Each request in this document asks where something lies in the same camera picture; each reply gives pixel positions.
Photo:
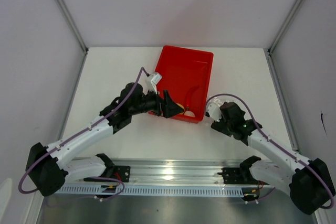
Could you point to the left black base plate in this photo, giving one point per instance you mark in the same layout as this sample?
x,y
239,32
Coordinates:
x,y
119,172

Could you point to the left aluminium frame post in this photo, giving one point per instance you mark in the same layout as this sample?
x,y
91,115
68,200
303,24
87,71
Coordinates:
x,y
71,24

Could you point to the aluminium frame post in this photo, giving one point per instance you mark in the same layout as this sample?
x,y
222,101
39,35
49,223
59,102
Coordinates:
x,y
292,13
71,24

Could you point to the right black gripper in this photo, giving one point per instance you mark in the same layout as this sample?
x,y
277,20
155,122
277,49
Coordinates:
x,y
219,126

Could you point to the red chili pepper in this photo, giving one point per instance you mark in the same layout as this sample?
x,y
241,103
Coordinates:
x,y
189,97

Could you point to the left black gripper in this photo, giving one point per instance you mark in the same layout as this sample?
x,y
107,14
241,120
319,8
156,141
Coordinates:
x,y
170,108

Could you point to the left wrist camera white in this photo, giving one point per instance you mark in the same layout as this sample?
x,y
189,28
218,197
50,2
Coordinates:
x,y
152,80

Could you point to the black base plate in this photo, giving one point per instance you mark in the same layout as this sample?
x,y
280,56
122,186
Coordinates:
x,y
237,176
119,172

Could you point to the slotted cable duct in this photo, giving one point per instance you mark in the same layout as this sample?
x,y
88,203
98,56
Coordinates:
x,y
146,190

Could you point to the right aluminium frame post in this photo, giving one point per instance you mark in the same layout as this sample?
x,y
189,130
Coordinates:
x,y
292,13

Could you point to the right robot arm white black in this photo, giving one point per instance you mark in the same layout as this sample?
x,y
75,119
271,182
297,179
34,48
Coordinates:
x,y
307,182

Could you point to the aluminium mounting rail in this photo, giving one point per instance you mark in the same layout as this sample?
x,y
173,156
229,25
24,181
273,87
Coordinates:
x,y
170,171

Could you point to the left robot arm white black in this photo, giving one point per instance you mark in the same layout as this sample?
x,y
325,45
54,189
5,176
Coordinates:
x,y
50,167

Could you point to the red plastic tray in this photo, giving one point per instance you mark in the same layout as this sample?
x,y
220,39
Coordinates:
x,y
181,69

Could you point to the yellow bell pepper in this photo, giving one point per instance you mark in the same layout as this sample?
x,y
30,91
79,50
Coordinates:
x,y
182,107

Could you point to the pale egg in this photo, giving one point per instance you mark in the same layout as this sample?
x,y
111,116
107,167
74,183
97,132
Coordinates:
x,y
189,113

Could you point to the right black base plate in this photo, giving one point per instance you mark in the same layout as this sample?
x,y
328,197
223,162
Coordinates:
x,y
237,176

